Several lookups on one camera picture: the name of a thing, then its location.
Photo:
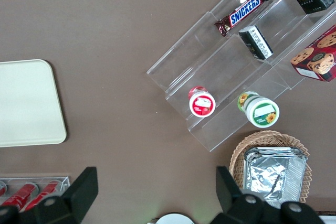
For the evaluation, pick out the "aluminium foil tray stack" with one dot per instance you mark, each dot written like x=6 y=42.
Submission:
x=270 y=174

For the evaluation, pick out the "green lid sunflower jar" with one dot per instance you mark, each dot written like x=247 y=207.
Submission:
x=262 y=112

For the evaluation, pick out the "red lid strawberry jar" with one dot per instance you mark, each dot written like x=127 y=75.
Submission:
x=202 y=104

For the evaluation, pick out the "cream rectangular plastic tray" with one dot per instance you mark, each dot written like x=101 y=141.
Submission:
x=26 y=103

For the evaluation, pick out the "clear acrylic bottle rack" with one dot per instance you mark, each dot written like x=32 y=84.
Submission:
x=64 y=182

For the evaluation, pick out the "clear acrylic stepped shelf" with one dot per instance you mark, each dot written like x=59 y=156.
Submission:
x=210 y=58

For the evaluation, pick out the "red cola bottle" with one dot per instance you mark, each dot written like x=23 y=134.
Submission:
x=43 y=192
x=2 y=189
x=19 y=195

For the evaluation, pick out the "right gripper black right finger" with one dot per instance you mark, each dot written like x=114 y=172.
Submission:
x=231 y=197

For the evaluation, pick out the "red chocolate chip cookie box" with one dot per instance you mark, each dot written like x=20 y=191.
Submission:
x=317 y=56

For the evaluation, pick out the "Snickers chocolate bar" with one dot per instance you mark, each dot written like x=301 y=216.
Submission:
x=244 y=10

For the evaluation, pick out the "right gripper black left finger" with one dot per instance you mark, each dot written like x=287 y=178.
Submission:
x=78 y=195

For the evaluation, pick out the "tan wicker basket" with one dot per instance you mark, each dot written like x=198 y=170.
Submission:
x=265 y=138

